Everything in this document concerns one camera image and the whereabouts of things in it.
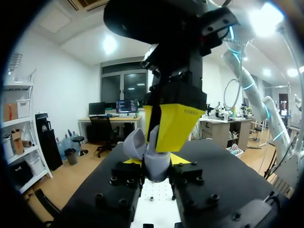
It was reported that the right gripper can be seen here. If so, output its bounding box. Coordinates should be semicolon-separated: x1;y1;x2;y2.
103;0;240;95

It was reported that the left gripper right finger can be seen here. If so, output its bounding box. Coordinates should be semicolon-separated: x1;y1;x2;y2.
169;154;240;228

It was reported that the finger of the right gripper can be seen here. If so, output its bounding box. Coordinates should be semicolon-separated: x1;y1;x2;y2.
142;92;162;145
155;82;207;152

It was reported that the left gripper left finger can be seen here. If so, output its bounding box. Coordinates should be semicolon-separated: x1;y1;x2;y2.
60;158;145;228

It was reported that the white plate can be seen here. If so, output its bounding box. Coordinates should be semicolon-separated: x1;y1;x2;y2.
129;177;184;228

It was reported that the white cable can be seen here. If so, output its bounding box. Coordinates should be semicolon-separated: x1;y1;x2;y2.
223;35;253;112

